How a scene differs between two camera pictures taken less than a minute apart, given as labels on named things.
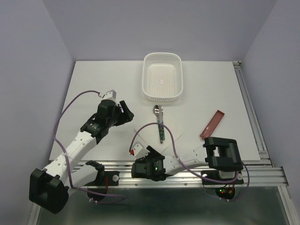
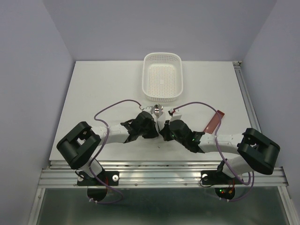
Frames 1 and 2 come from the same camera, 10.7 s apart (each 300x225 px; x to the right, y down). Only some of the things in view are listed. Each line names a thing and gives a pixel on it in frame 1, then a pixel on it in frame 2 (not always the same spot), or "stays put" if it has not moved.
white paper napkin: [150, 136] -> [160, 122]
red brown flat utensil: [212, 124] stays put
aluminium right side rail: [263, 152] stays put
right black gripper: [152, 152] -> [164, 131]
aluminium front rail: [263, 176] stays put
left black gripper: [126, 111] -> [153, 133]
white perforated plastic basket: [162, 77] stays put
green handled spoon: [156, 111] stays put
